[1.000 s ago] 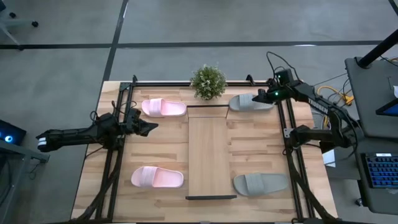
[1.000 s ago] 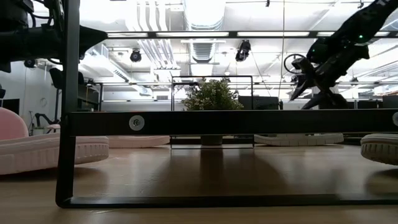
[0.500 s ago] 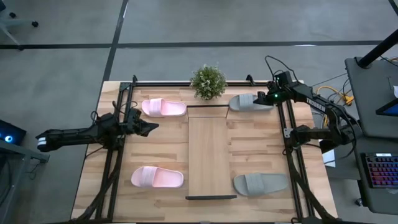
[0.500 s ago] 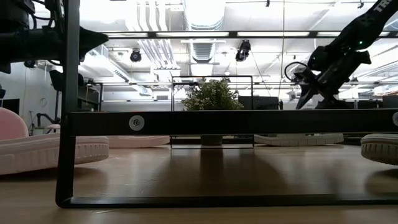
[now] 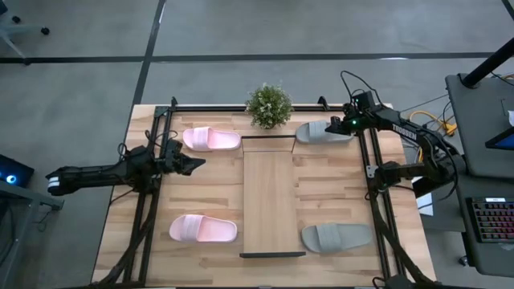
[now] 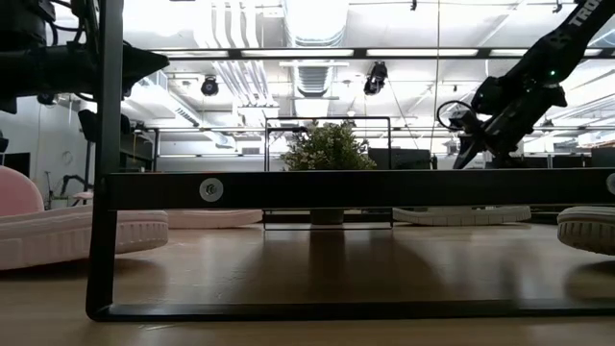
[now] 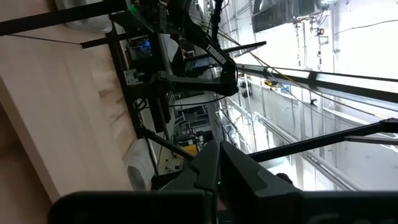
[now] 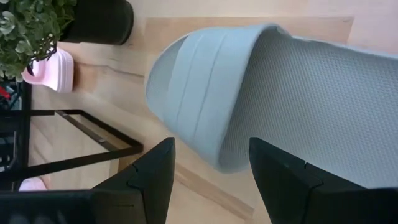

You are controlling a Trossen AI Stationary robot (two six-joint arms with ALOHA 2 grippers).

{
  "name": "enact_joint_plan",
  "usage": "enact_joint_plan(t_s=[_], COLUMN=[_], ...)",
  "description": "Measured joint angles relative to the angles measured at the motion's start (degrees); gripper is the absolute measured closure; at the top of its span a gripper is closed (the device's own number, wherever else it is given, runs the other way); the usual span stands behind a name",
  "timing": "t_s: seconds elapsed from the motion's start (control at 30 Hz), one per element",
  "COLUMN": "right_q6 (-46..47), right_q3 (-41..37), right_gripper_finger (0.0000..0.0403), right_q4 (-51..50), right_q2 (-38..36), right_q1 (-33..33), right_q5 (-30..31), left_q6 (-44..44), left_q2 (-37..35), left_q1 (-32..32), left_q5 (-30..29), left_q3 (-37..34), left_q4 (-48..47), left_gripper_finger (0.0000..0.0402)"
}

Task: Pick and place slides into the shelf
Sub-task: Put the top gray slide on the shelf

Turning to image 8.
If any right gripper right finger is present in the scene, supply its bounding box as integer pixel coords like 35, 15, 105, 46
248, 136, 398, 224

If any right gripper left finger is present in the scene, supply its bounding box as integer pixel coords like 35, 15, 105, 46
0, 136, 177, 224

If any pink rubber slide sandal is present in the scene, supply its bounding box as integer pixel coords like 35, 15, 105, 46
21, 47, 75, 93
18, 176, 48, 192

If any grey rubber slide sandal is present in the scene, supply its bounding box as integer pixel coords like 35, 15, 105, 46
144, 23, 398, 190

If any black-framed wooden shoe shelf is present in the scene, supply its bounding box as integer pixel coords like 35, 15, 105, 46
0, 80, 146, 191

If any small green potted plant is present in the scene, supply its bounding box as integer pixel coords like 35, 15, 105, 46
0, 0, 135, 83

